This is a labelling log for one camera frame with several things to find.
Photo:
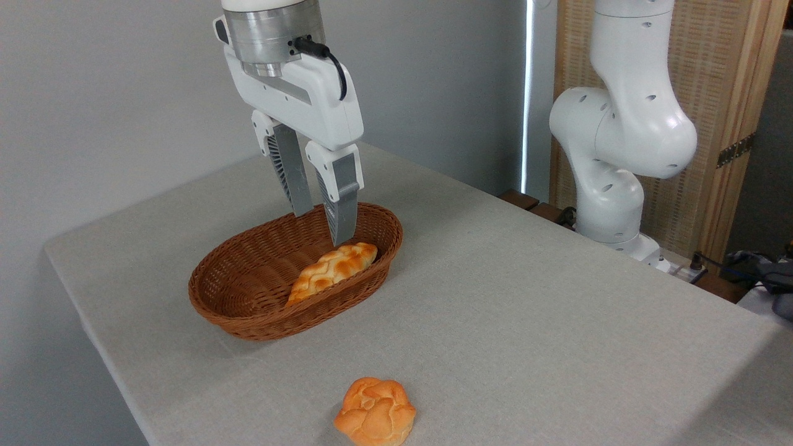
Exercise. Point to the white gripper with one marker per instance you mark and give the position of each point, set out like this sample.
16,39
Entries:
310,105

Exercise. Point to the long braided bread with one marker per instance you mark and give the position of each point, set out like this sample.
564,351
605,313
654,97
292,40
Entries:
331,269

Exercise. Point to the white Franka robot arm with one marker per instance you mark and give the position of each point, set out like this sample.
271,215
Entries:
626,124

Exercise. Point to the round knotted bread bun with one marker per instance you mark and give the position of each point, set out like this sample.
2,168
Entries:
375,414

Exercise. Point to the brown wicker basket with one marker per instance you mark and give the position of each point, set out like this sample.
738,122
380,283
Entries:
248,285

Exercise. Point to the dark wooden base platform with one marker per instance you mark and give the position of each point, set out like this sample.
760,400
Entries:
533,207

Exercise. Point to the bright window strip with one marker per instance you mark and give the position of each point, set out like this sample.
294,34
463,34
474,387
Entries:
528,93

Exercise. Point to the grey tablecloth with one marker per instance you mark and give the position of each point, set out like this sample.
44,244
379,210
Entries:
526,322

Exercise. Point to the metal screen hinge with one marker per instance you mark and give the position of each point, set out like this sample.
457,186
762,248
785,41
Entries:
736,150

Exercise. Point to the wooden woven folding screen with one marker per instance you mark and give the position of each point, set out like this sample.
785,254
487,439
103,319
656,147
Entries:
725,74

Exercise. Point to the dark grey-blue bag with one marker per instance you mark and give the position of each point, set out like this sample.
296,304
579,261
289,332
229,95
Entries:
768,275

